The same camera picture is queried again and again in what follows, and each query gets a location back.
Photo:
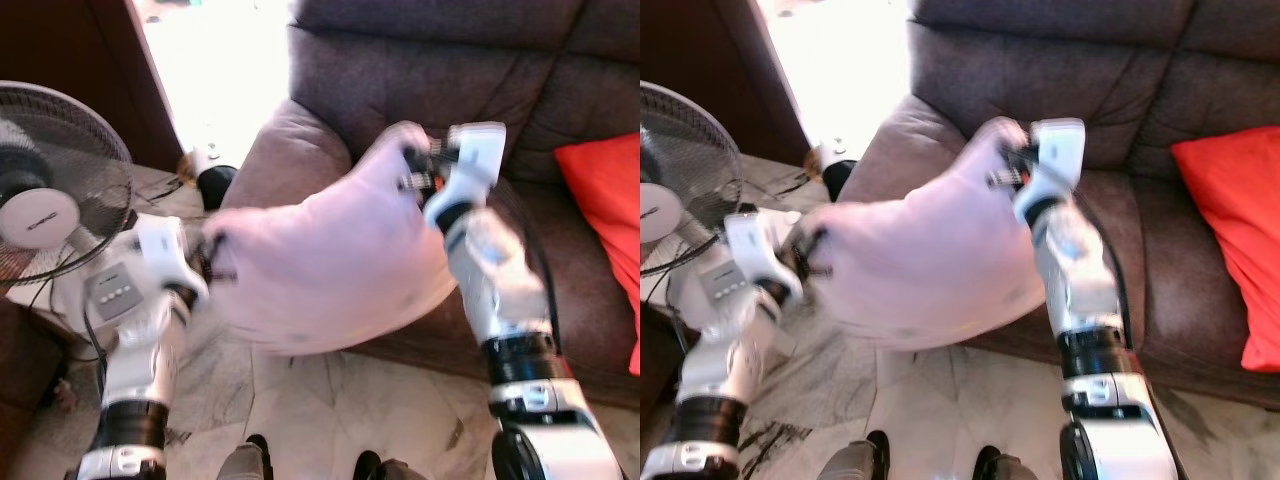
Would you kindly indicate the silver robot leg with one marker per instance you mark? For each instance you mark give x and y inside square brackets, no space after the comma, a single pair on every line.
[855,460]
[390,468]
[1005,465]
[245,462]

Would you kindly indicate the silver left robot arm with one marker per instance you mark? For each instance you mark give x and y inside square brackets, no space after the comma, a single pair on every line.
[735,370]
[145,370]

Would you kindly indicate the pink pillow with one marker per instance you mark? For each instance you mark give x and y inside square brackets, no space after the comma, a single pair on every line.
[920,270]
[330,270]

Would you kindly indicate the grey-brown fabric sofa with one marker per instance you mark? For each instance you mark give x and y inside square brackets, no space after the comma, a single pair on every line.
[1100,70]
[450,60]

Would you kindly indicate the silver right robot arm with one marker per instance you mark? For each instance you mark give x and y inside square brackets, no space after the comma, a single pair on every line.
[1095,330]
[520,330]

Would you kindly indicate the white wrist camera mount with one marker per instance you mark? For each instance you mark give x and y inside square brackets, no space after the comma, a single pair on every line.
[165,255]
[758,252]
[1055,160]
[475,165]

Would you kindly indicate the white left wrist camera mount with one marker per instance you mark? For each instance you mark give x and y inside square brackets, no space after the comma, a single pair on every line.
[165,255]
[758,252]

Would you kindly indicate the black and white appliance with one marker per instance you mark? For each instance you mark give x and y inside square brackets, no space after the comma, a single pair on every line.
[212,182]
[832,172]

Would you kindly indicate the silver left robot leg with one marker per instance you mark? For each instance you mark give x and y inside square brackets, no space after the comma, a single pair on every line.
[245,462]
[855,460]

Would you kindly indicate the dark wooden furniture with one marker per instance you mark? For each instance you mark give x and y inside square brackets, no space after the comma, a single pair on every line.
[660,360]
[25,380]

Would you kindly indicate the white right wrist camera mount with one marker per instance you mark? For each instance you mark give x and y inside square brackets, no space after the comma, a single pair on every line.
[475,165]
[1055,160]

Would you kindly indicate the silver right robot leg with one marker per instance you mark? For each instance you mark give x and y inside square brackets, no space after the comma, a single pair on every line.
[1005,465]
[390,468]

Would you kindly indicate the red pillow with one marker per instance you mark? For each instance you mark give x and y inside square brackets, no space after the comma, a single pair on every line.
[1240,230]
[610,220]

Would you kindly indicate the dark wooden door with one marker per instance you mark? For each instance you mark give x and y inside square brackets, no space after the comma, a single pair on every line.
[720,50]
[80,50]

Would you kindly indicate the white standing fan black grille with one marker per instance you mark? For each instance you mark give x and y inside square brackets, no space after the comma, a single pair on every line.
[55,210]
[665,200]

